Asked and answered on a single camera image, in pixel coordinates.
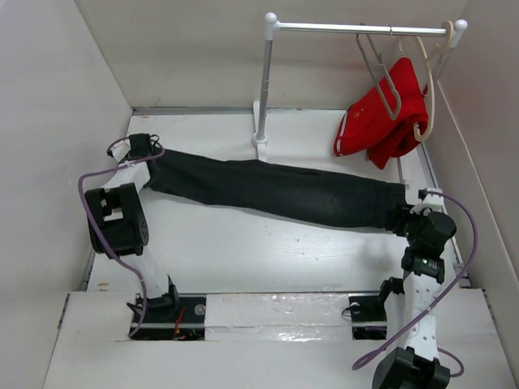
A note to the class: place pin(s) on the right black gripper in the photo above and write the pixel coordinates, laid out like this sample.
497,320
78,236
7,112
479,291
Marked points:
420,215

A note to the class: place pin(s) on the black denim trousers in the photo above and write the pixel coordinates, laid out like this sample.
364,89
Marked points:
310,195

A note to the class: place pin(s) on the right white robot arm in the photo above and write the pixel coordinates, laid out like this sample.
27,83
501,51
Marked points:
412,360

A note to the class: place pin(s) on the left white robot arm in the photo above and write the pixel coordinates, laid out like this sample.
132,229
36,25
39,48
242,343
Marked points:
117,225

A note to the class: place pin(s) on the grey metal trouser hanger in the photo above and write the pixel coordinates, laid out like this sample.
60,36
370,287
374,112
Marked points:
392,110

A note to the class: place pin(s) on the cream wooden hanger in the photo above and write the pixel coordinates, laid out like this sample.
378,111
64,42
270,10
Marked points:
432,63

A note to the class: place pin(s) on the red garment with white stripes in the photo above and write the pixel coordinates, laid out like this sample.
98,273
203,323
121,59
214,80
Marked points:
368,127

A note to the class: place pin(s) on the silver foil tape strip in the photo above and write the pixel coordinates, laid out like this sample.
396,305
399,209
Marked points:
289,317

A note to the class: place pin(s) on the white and silver clothes rack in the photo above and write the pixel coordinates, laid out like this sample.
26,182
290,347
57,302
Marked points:
430,37

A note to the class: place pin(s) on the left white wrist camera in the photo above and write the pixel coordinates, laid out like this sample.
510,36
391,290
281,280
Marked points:
119,153

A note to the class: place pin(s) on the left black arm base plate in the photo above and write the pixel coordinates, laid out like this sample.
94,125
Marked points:
187,323

